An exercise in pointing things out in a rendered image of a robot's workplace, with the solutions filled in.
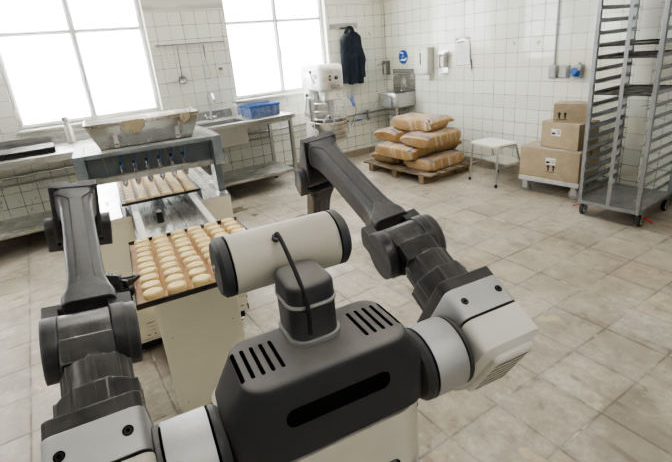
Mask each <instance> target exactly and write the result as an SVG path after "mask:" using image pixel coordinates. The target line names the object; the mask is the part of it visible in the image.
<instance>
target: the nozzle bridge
mask: <svg viewBox="0 0 672 462"><path fill-rule="evenodd" d="M183 145H184V147H185V158H186V163H185V164H183V163H182V158H181V151H183ZM171 147H172V149H173V158H174V164H175V165H174V166H171V164H170V159H169V157H170V156H169V153H171ZM159 149H160V155H161V161H162V166H163V167H162V168H159V166H158V162H157V155H159ZM146 151H148V161H149V164H150V168H151V169H150V170H146V165H145V157H147V155H146ZM133 153H135V162H136V164H137V168H138V172H134V170H133V166H132V159H134V154H133ZM120 155H122V164H123V166H124V169H125V173H126V174H124V175H122V174H121V172H120V168H119V165H120V164H119V162H120V161H121V157H120ZM72 162H73V165H74V169H75V172H76V176H77V179H78V181H86V180H91V179H96V182H97V186H98V185H103V184H109V183H114V182H119V181H125V180H130V179H136V178H141V177H146V176H152V175H157V174H163V173H168V172H173V171H179V170H184V169H189V168H195V167H200V166H206V165H211V170H212V176H213V181H214V187H215V188H216V189H217V190H219V191H223V190H226V189H225V183H224V177H223V171H222V166H221V164H224V163H225V160H224V154H223V149H222V143H221V137H220V135H219V134H217V133H215V132H213V131H211V130H210V129H208V128H204V129H198V130H194V133H193V136H192V137H186V138H180V139H174V140H167V141H161V142H155V143H148V144H142V145H136V146H129V147H123V148H117V149H110V150H104V151H101V150H100V149H99V147H98V146H97V145H93V146H86V147H80V148H74V151H73V156H72Z"/></svg>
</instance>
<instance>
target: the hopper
mask: <svg viewBox="0 0 672 462"><path fill-rule="evenodd" d="M199 111H200V110H197V109H195V108H192V107H183V108H176V109H168V110H161V111H153V112H145V113H138V114H130V115H122V116H115V117H107V118H100V119H92V120H84V121H83V126H82V127H83V128H84V129H85V130H86V131H87V133H88V134H89V135H90V137H91V138H92V139H93V141H94V142H95V143H96V144H97V146H98V147H99V149H100V150H101V151H104V150H110V149H117V148H123V147H129V146H136V145H142V144H148V143H155V142H161V141H167V140H174V139H180V138H186V137H192V136H193V133H194V129H195V125H196V121H197V117H198V114H199ZM173 112H175V113H177V114H170V113H173ZM160 114H169V115H162V116H158V115H160ZM130 119H133V120H130ZM115 121H116V122H115Z"/></svg>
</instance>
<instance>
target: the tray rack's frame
mask: <svg viewBox="0 0 672 462"><path fill-rule="evenodd" d="M603 4H604V0H598V6H597V16H596V26H595V36H594V46H593V56H592V65H591V75H590V85H589V95H588V105H587V115H586V125H585V135H584V145H583V155H582V165H581V175H580V185H579V195H578V203H580V205H581V204H584V211H585V210H587V205H591V206H595V207H600V208H605V209H609V210H614V211H619V212H623V213H628V214H633V215H636V218H637V216H639V215H642V217H643V216H645V214H646V213H647V212H645V211H647V210H649V209H651V208H652V207H654V206H656V205H657V204H659V203H662V201H664V200H667V203H666V208H667V207H668V206H669V200H670V199H671V198H672V197H670V196H671V193H667V192H666V191H660V190H657V191H655V192H654V193H652V194H650V195H648V196H646V197H645V198H643V195H644V194H645V193H647V192H649V191H651V190H653V189H648V188H644V186H645V179H646V172H647V166H648V159H649V153H650V146H651V139H652V133H653V126H654V120H655V113H656V106H657V100H658V93H659V86H660V80H661V73H662V67H663V60H664V53H665V47H666V40H667V33H668V27H669V20H670V14H671V7H672V0H666V3H665V10H664V17H663V24H662V30H661V37H660V44H659V51H658V58H657V64H656V71H655V78H654V85H653V92H652V99H651V105H650V112H649V119H648V126H647V133H646V139H645V146H644V153H643V160H642V167H641V174H640V180H639V187H636V186H631V185H625V184H619V183H616V184H613V183H612V181H613V173H614V165H615V157H616V149H617V141H618V133H619V125H620V118H621V110H622V102H623V94H624V86H625V78H626V70H627V62H628V54H629V46H630V38H631V30H632V22H633V14H634V6H635V0H631V1H630V9H629V18H628V26H627V34H626V42H625V50H624V58H623V67H622V75H621V83H620V91H619V99H618V107H617V115H616V124H615V132H614V140H613V148H612V156H611V164H610V173H609V181H608V185H607V186H605V187H603V188H601V189H599V190H597V191H595V192H593V193H591V194H589V195H587V196H584V197H583V195H584V192H582V190H583V188H584V186H585V182H583V180H584V178H585V176H586V172H584V170H585V168H586V167H587V161H585V160H586V157H588V151H587V147H589V140H588V136H590V129H589V125H591V119H592V118H590V114H592V109H593V107H591V103H593V100H594V95H592V93H593V91H594V90H595V84H593V83H594V80H595V79H596V72H595V68H597V61H598V60H596V56H598V52H599V48H597V44H598V43H599V42H600V35H599V31H601V23H602V22H601V23H600V18H602V14H603V10H601V5H603ZM637 188H638V191H634V190H635V189H637ZM636 198H637V201H636V202H632V201H633V200H635V199H636ZM642 217H641V223H643V222H644V218H642Z"/></svg>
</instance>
